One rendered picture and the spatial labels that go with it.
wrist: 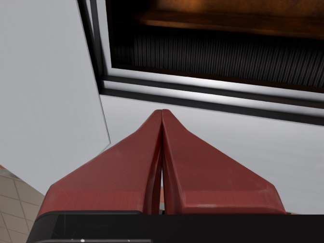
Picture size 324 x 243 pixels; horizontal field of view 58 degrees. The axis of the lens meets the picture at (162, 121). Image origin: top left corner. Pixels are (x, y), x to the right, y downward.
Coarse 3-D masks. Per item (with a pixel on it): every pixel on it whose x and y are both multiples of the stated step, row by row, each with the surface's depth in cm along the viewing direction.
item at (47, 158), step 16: (0, 144) 29; (16, 144) 29; (32, 144) 28; (48, 144) 28; (64, 144) 27; (80, 144) 26; (96, 144) 26; (0, 160) 31; (16, 160) 30; (32, 160) 29; (48, 160) 29; (64, 160) 28; (80, 160) 28; (32, 176) 31; (48, 176) 30
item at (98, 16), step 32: (96, 0) 21; (96, 32) 22; (96, 64) 23; (128, 96) 23; (160, 96) 23; (192, 96) 22; (224, 96) 21; (256, 96) 21; (288, 96) 21; (320, 96) 21
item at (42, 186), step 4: (24, 180) 32; (28, 180) 32; (32, 180) 31; (36, 180) 31; (40, 180) 31; (28, 184) 32; (32, 184) 32; (36, 184) 32; (40, 184) 31; (44, 184) 31; (48, 184) 31; (36, 188) 32; (40, 188) 32; (44, 188) 32; (48, 188) 31; (40, 192) 32; (44, 192) 32
